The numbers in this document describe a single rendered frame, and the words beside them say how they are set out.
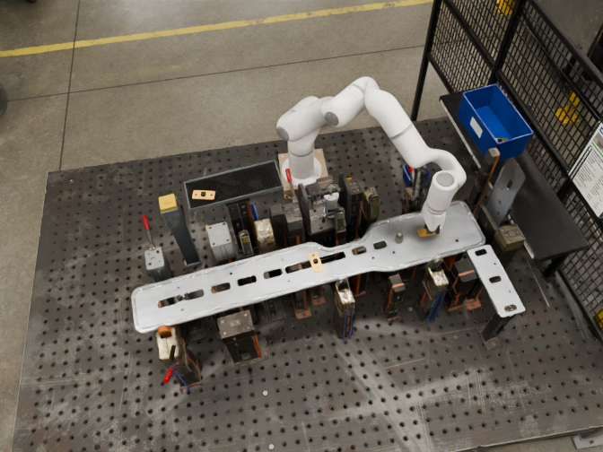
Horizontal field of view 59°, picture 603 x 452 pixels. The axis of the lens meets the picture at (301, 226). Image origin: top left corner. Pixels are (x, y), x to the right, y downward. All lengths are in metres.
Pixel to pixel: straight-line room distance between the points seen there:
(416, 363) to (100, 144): 2.71
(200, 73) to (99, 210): 1.86
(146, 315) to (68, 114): 2.53
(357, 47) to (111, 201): 2.44
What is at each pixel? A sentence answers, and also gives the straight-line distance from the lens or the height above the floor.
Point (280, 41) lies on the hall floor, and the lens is 4.48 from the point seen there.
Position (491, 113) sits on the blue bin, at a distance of 2.57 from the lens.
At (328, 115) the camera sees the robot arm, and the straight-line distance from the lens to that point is 1.89.
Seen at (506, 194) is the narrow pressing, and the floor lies 1.18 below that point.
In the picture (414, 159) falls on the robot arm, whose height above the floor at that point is 1.40.
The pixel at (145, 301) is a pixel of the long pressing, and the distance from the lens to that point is 2.09.
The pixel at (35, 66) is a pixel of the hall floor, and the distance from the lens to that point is 4.85.
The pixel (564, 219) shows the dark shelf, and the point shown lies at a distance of 2.31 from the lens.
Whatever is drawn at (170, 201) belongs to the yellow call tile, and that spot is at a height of 1.16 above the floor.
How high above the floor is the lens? 2.81
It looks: 58 degrees down
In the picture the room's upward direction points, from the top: 4 degrees counter-clockwise
